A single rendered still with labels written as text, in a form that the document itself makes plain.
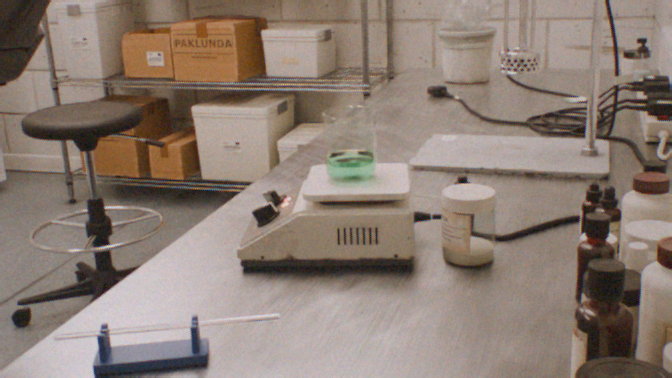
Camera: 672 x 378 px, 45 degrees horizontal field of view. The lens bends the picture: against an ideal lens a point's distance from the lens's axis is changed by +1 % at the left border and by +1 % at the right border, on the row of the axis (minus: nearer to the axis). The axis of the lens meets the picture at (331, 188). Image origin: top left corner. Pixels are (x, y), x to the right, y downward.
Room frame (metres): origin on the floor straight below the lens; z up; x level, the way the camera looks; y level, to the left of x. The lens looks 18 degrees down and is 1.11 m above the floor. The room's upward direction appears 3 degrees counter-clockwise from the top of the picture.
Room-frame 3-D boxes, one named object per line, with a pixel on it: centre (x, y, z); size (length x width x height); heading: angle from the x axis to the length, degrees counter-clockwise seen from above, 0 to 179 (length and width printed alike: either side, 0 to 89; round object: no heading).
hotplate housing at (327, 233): (0.89, -0.01, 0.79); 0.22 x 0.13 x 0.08; 85
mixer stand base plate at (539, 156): (1.25, -0.29, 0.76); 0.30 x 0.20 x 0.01; 71
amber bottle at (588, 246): (0.72, -0.26, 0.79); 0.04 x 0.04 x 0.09
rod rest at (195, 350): (0.64, 0.17, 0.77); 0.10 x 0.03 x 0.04; 96
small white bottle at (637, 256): (0.69, -0.28, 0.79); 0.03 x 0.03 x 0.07
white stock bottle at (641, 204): (0.81, -0.34, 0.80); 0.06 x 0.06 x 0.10
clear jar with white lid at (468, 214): (0.84, -0.15, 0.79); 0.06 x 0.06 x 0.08
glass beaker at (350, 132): (0.88, -0.02, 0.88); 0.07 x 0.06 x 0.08; 168
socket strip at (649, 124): (1.48, -0.62, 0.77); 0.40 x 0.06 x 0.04; 161
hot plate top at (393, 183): (0.89, -0.03, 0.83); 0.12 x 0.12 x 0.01; 85
